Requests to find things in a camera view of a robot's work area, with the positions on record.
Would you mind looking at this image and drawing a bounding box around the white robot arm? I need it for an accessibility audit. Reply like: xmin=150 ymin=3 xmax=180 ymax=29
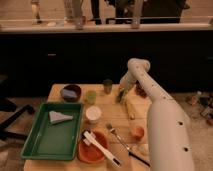
xmin=120 ymin=58 xmax=195 ymax=171

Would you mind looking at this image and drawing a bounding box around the green plastic tray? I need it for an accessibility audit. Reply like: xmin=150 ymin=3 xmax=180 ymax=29
xmin=21 ymin=102 xmax=83 ymax=161

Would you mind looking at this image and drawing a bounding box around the brown pine cone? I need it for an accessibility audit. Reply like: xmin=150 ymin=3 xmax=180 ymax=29
xmin=135 ymin=84 xmax=147 ymax=98

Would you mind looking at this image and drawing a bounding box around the dark metal cup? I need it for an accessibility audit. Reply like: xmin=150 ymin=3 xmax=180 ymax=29
xmin=103 ymin=79 xmax=113 ymax=94

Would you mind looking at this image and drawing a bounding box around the green plastic cup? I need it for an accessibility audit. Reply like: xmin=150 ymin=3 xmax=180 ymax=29
xmin=86 ymin=90 xmax=96 ymax=105

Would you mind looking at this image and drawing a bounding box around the white cup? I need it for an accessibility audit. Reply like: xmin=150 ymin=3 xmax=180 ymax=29
xmin=85 ymin=106 xmax=102 ymax=124

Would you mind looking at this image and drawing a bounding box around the silver fork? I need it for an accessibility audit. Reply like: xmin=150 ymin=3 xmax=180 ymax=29
xmin=106 ymin=123 xmax=131 ymax=151

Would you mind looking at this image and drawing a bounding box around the red apple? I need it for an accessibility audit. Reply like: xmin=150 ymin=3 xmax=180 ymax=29
xmin=130 ymin=126 xmax=145 ymax=140

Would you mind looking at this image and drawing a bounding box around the dark brown bowl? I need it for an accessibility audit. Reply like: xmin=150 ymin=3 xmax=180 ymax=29
xmin=60 ymin=84 xmax=81 ymax=102

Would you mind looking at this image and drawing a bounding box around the beige rectangular block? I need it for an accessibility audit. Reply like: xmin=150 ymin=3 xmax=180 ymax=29
xmin=136 ymin=144 xmax=149 ymax=156

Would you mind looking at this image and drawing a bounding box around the orange bowl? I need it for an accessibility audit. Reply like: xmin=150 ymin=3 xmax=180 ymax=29
xmin=78 ymin=131 xmax=108 ymax=164

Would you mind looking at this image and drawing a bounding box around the grey triangular sponge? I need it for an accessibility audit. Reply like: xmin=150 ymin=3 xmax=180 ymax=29
xmin=49 ymin=111 xmax=73 ymax=124

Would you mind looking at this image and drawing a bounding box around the black office chair base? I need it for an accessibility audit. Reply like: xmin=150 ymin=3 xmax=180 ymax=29
xmin=0 ymin=95 xmax=35 ymax=140

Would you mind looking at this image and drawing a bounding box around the white handled brush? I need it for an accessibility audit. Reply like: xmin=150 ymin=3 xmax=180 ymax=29
xmin=82 ymin=131 xmax=121 ymax=167

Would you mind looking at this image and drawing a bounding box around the black handled knife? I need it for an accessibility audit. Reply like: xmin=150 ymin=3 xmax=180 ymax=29
xmin=128 ymin=150 xmax=150 ymax=167

